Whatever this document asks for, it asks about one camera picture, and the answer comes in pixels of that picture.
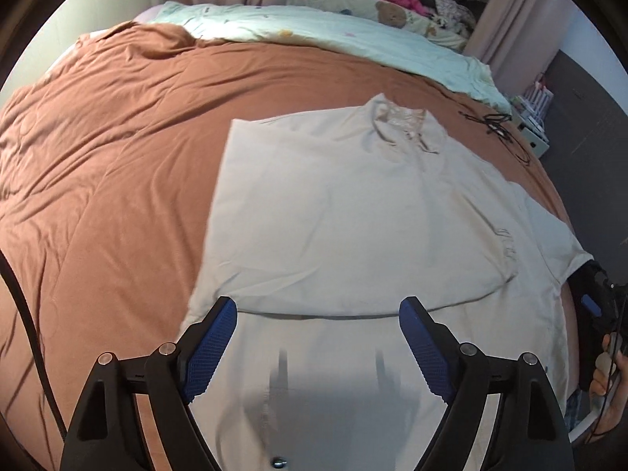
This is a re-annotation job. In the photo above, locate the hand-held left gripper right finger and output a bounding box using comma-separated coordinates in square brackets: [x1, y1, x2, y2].
[398, 296, 575, 471]

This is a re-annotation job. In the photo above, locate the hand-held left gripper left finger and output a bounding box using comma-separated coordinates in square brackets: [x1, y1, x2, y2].
[60, 296, 239, 471]

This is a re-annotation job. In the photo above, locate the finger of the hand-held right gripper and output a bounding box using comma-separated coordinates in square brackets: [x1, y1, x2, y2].
[570, 261, 605, 393]

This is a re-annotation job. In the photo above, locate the beige jacket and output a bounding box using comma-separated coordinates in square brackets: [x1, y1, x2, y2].
[179, 92, 594, 471]

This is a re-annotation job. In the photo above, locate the patterned clothes pile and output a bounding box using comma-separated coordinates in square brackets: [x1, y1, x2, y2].
[392, 0, 478, 35]

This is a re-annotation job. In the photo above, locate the person's right hand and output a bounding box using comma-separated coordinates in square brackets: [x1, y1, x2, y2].
[589, 334, 628, 443]

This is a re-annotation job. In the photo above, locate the brown bed sheet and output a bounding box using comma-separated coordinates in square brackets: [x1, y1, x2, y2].
[0, 24, 584, 471]

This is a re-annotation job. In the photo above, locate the mint green quilt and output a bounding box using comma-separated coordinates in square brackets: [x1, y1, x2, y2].
[147, 1, 513, 115]

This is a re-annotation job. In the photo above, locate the cream headboard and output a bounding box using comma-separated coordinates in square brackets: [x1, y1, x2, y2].
[10, 0, 168, 84]

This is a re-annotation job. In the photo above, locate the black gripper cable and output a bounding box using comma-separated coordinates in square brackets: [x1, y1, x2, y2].
[586, 324, 628, 445]
[0, 250, 68, 445]

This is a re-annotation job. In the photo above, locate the tangled black cable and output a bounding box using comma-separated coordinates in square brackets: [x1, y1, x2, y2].
[458, 112, 535, 168]

